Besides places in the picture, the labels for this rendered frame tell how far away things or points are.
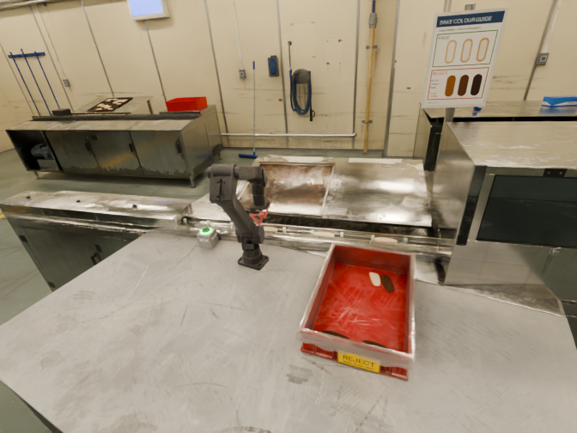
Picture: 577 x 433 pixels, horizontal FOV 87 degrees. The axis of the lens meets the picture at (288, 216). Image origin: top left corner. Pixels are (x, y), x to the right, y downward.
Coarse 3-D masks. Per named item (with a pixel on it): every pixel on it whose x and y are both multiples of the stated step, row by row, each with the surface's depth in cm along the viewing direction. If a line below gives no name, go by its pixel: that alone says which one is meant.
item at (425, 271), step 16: (432, 176) 200; (192, 208) 184; (208, 208) 182; (288, 224) 160; (304, 224) 159; (320, 224) 158; (336, 224) 157; (352, 224) 156; (368, 224) 155; (432, 224) 151; (416, 272) 122; (432, 272) 121; (528, 304) 104; (544, 304) 104; (560, 304) 103
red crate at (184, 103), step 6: (204, 96) 466; (168, 102) 446; (174, 102) 444; (180, 102) 442; (186, 102) 441; (192, 102) 439; (198, 102) 445; (204, 102) 462; (168, 108) 451; (174, 108) 449; (180, 108) 447; (186, 108) 445; (192, 108) 444; (198, 108) 445
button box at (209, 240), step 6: (210, 228) 148; (198, 234) 144; (210, 234) 143; (216, 234) 148; (198, 240) 145; (204, 240) 144; (210, 240) 143; (216, 240) 149; (204, 246) 146; (210, 246) 145
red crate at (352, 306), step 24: (336, 264) 129; (336, 288) 117; (360, 288) 116; (384, 288) 115; (336, 312) 106; (360, 312) 106; (384, 312) 105; (360, 336) 97; (384, 336) 97; (336, 360) 90
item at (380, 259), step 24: (360, 264) 125; (384, 264) 121; (408, 264) 117; (408, 288) 104; (312, 312) 97; (408, 312) 93; (312, 336) 87; (336, 336) 86; (408, 336) 85; (384, 360) 82; (408, 360) 79
